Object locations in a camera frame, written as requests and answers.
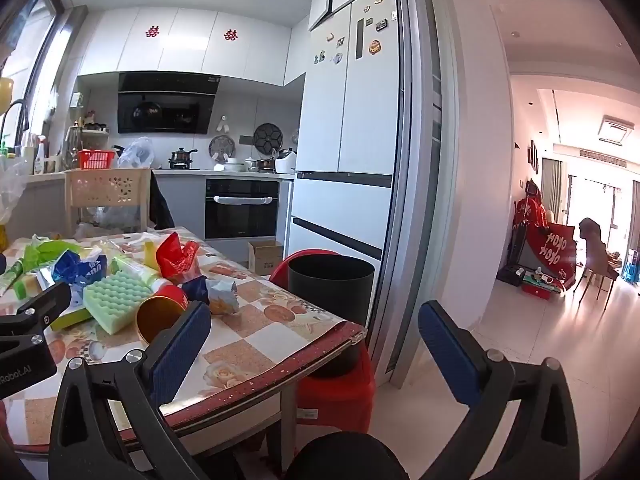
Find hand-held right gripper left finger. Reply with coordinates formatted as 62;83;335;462
47;301;213;480

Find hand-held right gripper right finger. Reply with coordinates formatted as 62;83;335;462
418;301;582;480

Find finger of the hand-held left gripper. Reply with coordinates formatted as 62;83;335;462
0;281;72;341

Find green and white carton box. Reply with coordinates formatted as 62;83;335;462
37;265;96;332

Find green plastic bag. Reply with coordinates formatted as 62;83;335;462
22;234;88;272

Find wavy layered sponge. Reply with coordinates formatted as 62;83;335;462
82;271;153;336

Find green tube with white cap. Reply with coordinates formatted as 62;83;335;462
110;255;175;297

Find black round bin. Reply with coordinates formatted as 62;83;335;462
286;254;376;379

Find green white packet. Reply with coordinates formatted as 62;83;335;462
0;257;32;297

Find red cup with gold inside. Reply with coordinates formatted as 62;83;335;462
135;284;190;346

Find blue plastic wrapper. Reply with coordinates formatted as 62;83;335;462
51;249;108;286

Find crumpled blue silver wrapper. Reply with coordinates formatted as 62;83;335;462
181;275;239;317

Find checkered floral tablecloth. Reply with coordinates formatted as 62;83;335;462
0;225;368;448

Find red plastic bag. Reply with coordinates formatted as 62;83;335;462
156;232;201;283

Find black storage box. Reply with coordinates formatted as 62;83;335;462
497;265;526;287

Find red-edged dining table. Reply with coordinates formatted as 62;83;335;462
0;225;370;461

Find red flat box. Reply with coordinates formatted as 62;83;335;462
521;280;556;301

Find crumpled plastic bags in rack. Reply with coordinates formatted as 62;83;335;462
75;205;141;235

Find large clear plastic bag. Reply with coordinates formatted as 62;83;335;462
0;160;27;226

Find red plastic stool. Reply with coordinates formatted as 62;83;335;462
269;249;377;436

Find open cardboard box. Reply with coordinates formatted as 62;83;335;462
247;240;285;277

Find beige perforated plastic rack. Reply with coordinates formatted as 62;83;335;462
64;167;153;233

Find dark cloth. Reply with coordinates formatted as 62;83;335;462
149;175;176;231

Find black built-in oven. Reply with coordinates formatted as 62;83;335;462
204;178;281;241

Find white spray bottle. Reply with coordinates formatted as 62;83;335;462
33;136;49;175

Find red printed sign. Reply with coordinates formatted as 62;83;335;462
512;195;581;291

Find red plastic basket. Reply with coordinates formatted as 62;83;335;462
76;149;117;171

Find brown dining chair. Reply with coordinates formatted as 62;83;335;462
572;217;621;306

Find black cooking pot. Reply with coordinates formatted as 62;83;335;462
167;147;199;169

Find grey curtain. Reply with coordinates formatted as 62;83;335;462
541;157;566;226

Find curved kitchen faucet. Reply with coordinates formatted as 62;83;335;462
0;100;29;148

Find round silver steamer plate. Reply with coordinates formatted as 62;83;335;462
208;135;236;163

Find round black baking pan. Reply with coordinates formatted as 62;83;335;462
252;122;284;156

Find black range hood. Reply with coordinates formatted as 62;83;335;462
116;72;222;136

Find white refrigerator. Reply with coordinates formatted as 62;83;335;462
285;0;403;273

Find group of fridge magnets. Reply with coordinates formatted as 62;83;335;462
312;0;401;66

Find grey sliding door frame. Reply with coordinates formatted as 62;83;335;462
392;0;461;391

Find dark window frame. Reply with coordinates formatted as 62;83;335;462
0;0;66;126

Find white wall cabinets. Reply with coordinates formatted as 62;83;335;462
79;7;311;86

